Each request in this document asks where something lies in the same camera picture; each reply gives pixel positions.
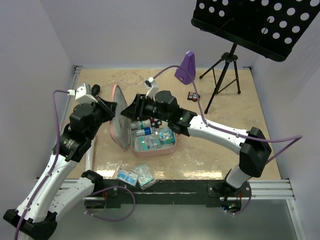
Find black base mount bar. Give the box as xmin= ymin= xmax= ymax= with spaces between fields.
xmin=85 ymin=179 xmax=252 ymax=209

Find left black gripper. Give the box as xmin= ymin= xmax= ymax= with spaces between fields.
xmin=86 ymin=94 xmax=118 ymax=140

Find teal blister pack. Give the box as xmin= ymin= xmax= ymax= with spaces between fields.
xmin=133 ymin=164 xmax=158 ymax=190

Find blue white sachet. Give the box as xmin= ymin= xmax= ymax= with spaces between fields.
xmin=116 ymin=168 xmax=139 ymax=187

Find white blue small bottle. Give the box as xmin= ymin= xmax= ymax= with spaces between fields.
xmin=135 ymin=127 xmax=152 ymax=137

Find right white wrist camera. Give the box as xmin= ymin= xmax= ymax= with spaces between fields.
xmin=144 ymin=77 xmax=159 ymax=99

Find black handled scissors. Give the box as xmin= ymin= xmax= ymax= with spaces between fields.
xmin=151 ymin=119 xmax=162 ymax=135

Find teal topped zip bag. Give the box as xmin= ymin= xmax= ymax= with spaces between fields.
xmin=139 ymin=134 xmax=161 ymax=151

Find owl pattern block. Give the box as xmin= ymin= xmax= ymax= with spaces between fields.
xmin=187 ymin=92 xmax=200 ymax=102

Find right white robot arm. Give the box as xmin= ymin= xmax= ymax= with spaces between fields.
xmin=120 ymin=90 xmax=272 ymax=197

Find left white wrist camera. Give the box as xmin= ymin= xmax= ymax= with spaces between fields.
xmin=67 ymin=83 xmax=98 ymax=104

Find black music stand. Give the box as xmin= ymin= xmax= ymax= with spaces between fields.
xmin=191 ymin=0 xmax=320 ymax=115

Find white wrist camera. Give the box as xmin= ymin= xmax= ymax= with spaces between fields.
xmin=67 ymin=83 xmax=98 ymax=104
xmin=144 ymin=77 xmax=159 ymax=99

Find purple metronome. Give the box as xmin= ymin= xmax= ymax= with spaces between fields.
xmin=174 ymin=51 xmax=196 ymax=85

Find white tube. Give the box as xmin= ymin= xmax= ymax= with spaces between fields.
xmin=85 ymin=138 xmax=96 ymax=171

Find pink medicine kit case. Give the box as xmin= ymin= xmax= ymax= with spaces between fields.
xmin=109 ymin=84 xmax=178 ymax=158

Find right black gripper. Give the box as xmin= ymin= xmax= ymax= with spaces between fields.
xmin=121 ymin=93 xmax=171 ymax=123

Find white green bottle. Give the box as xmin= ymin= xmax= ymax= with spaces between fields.
xmin=130 ymin=119 xmax=151 ymax=130

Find large blue packet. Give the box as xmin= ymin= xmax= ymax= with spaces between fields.
xmin=158 ymin=126 xmax=175 ymax=145

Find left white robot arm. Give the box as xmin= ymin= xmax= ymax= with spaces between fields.
xmin=3 ymin=96 xmax=118 ymax=240

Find black microphone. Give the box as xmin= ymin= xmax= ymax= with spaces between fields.
xmin=91 ymin=84 xmax=101 ymax=97

